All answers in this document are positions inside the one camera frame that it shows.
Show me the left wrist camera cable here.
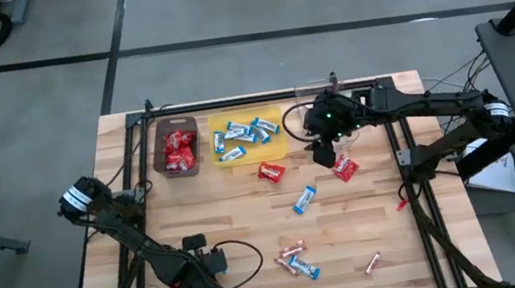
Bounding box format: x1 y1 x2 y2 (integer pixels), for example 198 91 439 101
210 235 269 288

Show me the silver metal bracket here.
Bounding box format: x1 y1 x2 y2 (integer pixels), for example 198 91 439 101
130 185 147 206
395 148 414 169

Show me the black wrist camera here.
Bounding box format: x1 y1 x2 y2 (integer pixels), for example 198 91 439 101
180 230 230 279
301 103 334 144

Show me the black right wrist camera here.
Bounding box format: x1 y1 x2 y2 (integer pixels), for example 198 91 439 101
301 103 334 144

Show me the dark grey plastic bin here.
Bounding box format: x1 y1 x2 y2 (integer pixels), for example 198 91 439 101
146 113 206 183

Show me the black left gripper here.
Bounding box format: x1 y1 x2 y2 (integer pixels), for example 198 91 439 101
164 247 226 288

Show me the white paper sheet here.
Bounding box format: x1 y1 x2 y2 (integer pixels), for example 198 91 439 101
458 133 515 201

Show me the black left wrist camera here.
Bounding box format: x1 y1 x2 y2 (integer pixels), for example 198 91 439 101
180 230 230 279

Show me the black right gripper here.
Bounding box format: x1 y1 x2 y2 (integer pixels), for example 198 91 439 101
298 88 370 172

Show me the grey metal object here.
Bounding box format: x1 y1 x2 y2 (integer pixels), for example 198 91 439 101
4 0 35 28

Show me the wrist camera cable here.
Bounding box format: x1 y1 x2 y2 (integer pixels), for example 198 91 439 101
278 99 322 150
210 235 269 288

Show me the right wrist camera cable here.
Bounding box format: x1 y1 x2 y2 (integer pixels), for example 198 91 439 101
278 99 322 150

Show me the black aluminium table frame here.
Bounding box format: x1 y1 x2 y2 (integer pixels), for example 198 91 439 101
38 52 499 288

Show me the yellow plastic bin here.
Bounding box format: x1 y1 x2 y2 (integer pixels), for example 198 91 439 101
204 103 291 171

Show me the Smarties candy roll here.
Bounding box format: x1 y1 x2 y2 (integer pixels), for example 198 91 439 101
361 250 385 278
278 238 308 253
272 253 301 281
277 244 308 260

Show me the clear plastic bin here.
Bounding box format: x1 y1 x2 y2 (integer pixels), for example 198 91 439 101
293 77 366 155

